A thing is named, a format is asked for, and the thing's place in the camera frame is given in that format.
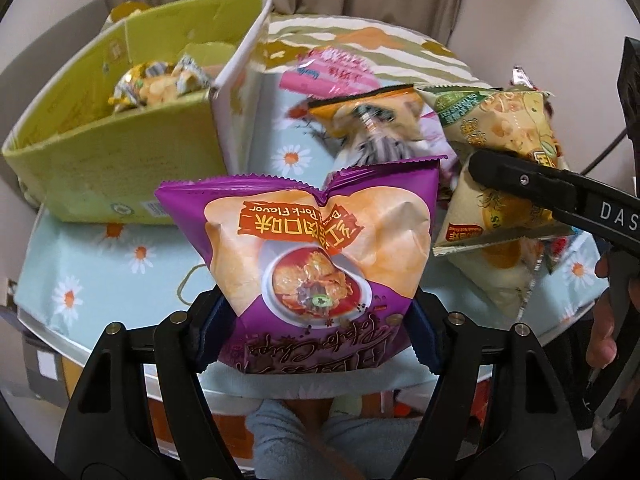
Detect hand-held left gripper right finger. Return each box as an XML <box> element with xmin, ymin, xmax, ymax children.
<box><xmin>395</xmin><ymin>287</ymin><xmax>616</xmax><ymax>480</ymax></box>

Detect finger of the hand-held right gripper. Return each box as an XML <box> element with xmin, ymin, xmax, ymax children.
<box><xmin>467</xmin><ymin>149</ymin><xmax>577</xmax><ymax>223</ymax></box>

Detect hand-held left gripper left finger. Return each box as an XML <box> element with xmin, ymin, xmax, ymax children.
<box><xmin>54</xmin><ymin>287</ymin><xmax>251</xmax><ymax>480</ymax></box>

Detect yellow green chip bag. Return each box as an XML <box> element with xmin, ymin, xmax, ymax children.
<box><xmin>432</xmin><ymin>160</ymin><xmax>576</xmax><ymax>261</ymax></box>
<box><xmin>417</xmin><ymin>85</ymin><xmax>571</xmax><ymax>171</ymax></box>

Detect purple potato chip bag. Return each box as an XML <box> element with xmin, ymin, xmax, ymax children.
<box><xmin>154</xmin><ymin>156</ymin><xmax>448</xmax><ymax>376</ymax></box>

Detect green cardboard box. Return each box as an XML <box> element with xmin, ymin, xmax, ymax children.
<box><xmin>1</xmin><ymin>0</ymin><xmax>273</xmax><ymax>225</ymax></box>

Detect pink striped marshmallow bag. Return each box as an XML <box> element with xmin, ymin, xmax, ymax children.
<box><xmin>277</xmin><ymin>45</ymin><xmax>382</xmax><ymax>107</ymax></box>

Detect person's right hand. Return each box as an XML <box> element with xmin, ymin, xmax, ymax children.
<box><xmin>585</xmin><ymin>255</ymin><xmax>621</xmax><ymax>370</ymax></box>

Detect pale yellow chip bag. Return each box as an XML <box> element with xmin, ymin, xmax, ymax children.
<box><xmin>450</xmin><ymin>240</ymin><xmax>547</xmax><ymax>318</ymax></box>

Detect person's light blue pants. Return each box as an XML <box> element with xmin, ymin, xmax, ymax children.
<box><xmin>245</xmin><ymin>385</ymin><xmax>432</xmax><ymax>480</ymax></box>

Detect orange black snack bag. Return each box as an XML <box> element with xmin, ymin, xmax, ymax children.
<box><xmin>306</xmin><ymin>84</ymin><xmax>427</xmax><ymax>147</ymax></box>

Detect green striped flower blanket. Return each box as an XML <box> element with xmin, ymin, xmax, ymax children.
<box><xmin>107</xmin><ymin>2</ymin><xmax>457</xmax><ymax>77</ymax></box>

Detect small yellow white snack packet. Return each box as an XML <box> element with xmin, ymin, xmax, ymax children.
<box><xmin>172</xmin><ymin>52</ymin><xmax>217</xmax><ymax>95</ymax></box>

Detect black cable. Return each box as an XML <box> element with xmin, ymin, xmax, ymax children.
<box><xmin>582</xmin><ymin>125</ymin><xmax>632</xmax><ymax>173</ymax></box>

